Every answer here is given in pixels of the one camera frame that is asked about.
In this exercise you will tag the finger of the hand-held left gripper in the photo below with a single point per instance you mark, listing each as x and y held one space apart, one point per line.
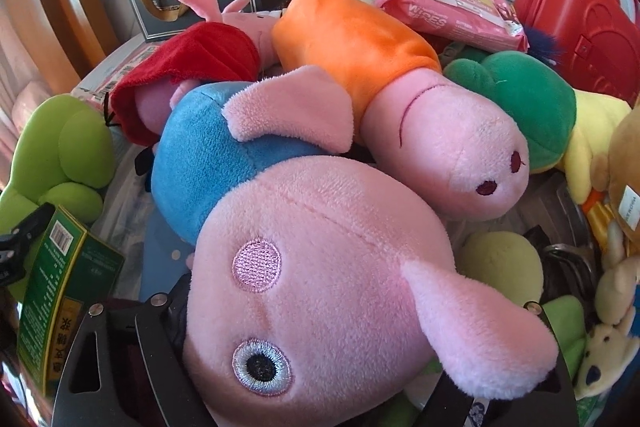
30 227

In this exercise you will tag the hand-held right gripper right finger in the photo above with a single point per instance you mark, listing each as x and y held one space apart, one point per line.
450 407

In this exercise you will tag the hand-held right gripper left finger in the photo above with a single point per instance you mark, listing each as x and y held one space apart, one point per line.
160 357

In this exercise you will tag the green printed carton box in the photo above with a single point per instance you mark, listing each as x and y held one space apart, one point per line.
65 287

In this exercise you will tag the pig plush blue shirt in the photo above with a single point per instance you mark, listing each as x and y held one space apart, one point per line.
325 257

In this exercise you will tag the lime green plush toy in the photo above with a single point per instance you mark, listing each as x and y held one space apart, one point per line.
65 147

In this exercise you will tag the blue white-dotted sock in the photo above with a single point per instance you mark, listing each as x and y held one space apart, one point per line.
165 252

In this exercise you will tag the pink curtain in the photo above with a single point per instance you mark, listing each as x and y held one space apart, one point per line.
25 107

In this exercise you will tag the pale green frog plush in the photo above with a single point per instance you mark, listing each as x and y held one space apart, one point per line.
500 267

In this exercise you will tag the small white bear plush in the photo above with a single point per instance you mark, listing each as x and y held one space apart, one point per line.
600 357

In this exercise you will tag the pink white tissue pack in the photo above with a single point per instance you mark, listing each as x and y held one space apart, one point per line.
120 69

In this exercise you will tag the small beige bear plush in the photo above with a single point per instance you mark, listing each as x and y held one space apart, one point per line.
617 287

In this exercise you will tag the pig plush red dress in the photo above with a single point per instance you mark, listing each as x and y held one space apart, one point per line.
200 52

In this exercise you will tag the brown bear plush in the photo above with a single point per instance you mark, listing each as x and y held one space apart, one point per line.
625 157

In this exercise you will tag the green yellow duck plush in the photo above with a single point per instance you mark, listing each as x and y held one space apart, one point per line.
525 107

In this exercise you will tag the pig plush orange dress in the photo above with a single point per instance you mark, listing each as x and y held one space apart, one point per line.
350 42

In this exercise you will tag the dark blue pompom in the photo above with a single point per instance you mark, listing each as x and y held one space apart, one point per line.
545 44

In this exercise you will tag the pink wet wipes pack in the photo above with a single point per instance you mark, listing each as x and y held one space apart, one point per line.
425 14

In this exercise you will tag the red plastic toy suitcase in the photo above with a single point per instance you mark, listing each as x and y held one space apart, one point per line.
565 17

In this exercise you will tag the curved wooden frame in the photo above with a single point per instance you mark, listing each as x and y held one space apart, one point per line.
65 7

